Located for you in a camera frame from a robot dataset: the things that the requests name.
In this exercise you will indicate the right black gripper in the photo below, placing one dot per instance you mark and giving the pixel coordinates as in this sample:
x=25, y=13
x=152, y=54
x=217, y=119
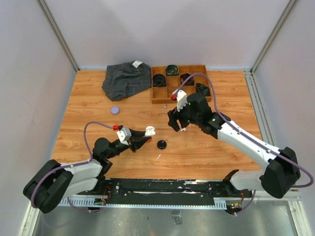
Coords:
x=173, y=115

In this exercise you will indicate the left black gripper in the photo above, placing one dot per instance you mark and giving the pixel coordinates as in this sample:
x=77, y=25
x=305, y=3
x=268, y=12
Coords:
x=133, y=144

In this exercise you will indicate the white earbud case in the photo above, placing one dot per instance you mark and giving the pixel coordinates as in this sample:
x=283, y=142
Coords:
x=150, y=131

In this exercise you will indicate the black earbud case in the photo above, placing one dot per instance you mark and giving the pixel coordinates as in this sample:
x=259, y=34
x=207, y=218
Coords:
x=161, y=144

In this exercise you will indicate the purple earbud case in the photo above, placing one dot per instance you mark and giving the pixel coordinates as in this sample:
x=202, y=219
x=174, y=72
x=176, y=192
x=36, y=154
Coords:
x=115, y=110

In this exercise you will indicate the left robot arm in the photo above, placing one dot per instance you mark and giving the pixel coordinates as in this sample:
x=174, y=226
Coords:
x=55, y=181

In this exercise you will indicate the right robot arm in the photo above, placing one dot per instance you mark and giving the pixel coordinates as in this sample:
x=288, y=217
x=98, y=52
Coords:
x=278, y=171

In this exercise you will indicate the dark green rolled tie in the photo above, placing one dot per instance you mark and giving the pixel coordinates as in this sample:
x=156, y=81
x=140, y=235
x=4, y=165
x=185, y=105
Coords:
x=202, y=89

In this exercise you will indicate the black rolled belt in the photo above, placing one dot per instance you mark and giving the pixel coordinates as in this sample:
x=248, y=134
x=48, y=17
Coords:
x=159, y=80

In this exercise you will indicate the brown rolled belt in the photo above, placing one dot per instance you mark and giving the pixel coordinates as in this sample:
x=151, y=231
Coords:
x=189, y=82

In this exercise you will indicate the wooden compartment tray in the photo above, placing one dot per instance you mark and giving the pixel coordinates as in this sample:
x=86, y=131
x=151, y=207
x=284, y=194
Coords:
x=162, y=95

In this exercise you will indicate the green patterned rolled tie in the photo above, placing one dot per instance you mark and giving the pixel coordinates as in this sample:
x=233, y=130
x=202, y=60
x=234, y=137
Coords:
x=172, y=70

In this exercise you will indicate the grey checked cloth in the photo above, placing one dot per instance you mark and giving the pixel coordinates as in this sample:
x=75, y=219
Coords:
x=126, y=79

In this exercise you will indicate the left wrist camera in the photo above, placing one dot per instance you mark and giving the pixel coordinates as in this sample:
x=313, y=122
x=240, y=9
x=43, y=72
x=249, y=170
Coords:
x=124, y=135

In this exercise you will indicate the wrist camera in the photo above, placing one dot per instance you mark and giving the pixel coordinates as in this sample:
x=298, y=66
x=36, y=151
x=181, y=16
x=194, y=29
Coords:
x=181, y=98
x=124, y=135

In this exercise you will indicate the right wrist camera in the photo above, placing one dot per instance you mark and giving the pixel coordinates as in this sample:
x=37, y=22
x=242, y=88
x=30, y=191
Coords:
x=181, y=98

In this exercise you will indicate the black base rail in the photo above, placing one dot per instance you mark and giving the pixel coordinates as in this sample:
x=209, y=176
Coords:
x=162, y=192

